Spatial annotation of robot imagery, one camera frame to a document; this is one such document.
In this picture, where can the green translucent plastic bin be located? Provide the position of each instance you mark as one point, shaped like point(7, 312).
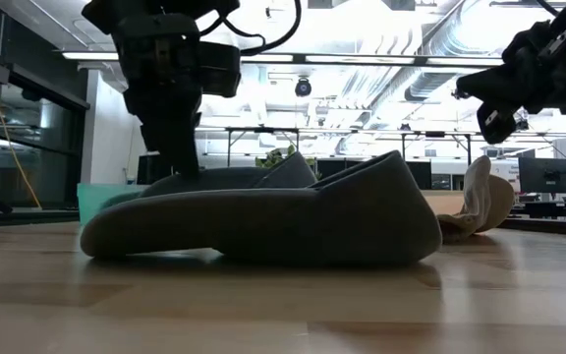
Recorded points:
point(89, 201)

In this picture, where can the black background table frame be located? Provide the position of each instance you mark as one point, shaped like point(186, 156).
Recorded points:
point(263, 130)

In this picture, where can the black overhead camera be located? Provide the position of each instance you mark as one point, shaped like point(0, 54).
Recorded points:
point(303, 87)

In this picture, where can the orange translucent plastic bin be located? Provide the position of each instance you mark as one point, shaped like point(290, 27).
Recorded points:
point(440, 201)

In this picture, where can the potted green plant white pot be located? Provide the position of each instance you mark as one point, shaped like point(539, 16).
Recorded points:
point(273, 158)

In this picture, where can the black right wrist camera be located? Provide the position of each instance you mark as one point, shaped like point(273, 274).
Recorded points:
point(553, 41)

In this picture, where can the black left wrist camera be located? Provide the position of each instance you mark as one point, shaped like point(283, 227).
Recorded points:
point(219, 69)

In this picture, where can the black computer monitor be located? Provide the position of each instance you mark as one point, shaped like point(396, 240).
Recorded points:
point(546, 174)
point(152, 169)

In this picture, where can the overhead light bar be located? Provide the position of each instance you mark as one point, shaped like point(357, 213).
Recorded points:
point(299, 59)

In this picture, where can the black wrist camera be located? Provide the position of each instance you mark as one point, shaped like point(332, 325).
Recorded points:
point(219, 69)
point(553, 41)

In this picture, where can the dark cluttered desk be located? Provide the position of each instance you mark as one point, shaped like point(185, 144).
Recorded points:
point(548, 209)

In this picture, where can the beige cap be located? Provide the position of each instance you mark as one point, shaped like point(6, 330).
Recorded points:
point(479, 196)

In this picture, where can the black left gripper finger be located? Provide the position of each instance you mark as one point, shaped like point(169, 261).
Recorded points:
point(185, 147)
point(155, 137)

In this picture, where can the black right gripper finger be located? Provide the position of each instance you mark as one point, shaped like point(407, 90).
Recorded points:
point(489, 88)

